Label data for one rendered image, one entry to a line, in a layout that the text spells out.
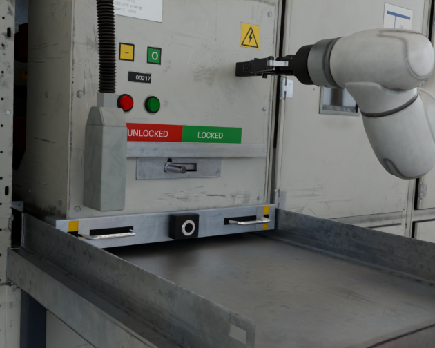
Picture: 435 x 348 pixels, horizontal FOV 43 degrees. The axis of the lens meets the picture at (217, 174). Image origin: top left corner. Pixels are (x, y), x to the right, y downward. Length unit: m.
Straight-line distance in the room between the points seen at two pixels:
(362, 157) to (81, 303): 1.13
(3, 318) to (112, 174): 0.41
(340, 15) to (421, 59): 0.77
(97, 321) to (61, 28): 0.54
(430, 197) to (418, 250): 1.02
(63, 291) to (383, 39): 0.64
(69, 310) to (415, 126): 0.64
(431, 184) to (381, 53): 1.22
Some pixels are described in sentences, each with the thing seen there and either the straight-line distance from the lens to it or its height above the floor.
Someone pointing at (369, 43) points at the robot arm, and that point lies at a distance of 0.94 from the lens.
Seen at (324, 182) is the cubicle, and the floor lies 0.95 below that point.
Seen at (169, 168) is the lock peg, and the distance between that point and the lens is 1.11.
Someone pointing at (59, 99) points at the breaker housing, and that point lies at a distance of 1.06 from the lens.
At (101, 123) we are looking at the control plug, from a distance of 0.93.
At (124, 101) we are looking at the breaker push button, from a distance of 1.06.
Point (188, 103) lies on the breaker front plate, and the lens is 1.15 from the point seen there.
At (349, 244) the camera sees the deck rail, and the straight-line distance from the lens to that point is 1.19.
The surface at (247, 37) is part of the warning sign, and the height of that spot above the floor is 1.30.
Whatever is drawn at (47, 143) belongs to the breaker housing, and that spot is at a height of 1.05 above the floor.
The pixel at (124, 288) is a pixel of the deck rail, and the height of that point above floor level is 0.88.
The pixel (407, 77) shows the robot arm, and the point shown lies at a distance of 0.92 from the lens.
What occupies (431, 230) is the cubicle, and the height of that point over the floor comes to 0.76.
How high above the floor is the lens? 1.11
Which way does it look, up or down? 5 degrees down
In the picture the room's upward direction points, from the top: 3 degrees clockwise
